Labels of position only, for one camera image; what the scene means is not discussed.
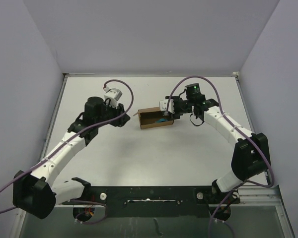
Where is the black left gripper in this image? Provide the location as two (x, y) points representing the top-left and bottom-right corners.
(96, 100), (130, 127)

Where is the small blue toy car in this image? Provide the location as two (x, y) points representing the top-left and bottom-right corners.
(155, 119), (168, 123)

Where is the brown cardboard paper box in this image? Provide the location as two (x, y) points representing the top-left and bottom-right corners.
(134, 107), (174, 129)

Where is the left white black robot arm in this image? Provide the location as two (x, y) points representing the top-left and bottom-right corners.
(12, 96), (130, 219)

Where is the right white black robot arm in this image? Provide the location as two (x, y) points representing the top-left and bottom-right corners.
(159, 83), (270, 203)

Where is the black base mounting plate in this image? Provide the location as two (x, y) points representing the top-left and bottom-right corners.
(64, 186), (240, 222)

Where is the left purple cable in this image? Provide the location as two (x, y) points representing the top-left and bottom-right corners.
(0, 79), (135, 225)

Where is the purple cable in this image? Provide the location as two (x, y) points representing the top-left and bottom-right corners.
(0, 79), (135, 225)
(167, 75), (275, 238)

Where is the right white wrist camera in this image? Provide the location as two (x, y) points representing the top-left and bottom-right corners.
(159, 99), (174, 116)

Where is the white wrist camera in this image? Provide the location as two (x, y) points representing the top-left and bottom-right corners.
(103, 86), (122, 109)
(159, 99), (174, 116)

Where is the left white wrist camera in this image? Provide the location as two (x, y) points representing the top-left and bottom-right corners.
(103, 86), (122, 109)

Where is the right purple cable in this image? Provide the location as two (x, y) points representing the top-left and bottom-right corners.
(167, 75), (275, 238)

